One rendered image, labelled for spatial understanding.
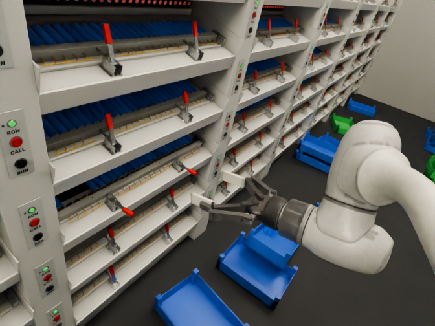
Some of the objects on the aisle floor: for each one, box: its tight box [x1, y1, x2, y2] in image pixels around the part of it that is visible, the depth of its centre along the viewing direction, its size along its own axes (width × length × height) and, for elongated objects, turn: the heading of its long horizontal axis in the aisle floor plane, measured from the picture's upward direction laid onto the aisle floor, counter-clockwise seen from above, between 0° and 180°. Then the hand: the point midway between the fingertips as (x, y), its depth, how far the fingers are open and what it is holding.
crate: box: [244, 223, 299, 270], centre depth 141 cm, size 30×20×8 cm
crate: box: [216, 231, 298, 310], centre depth 130 cm, size 30×20×8 cm
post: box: [188, 0, 264, 240], centre depth 100 cm, size 20×9×169 cm, turn 39°
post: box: [256, 0, 332, 180], centre depth 151 cm, size 20×9×169 cm, turn 39°
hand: (211, 186), depth 76 cm, fingers open, 13 cm apart
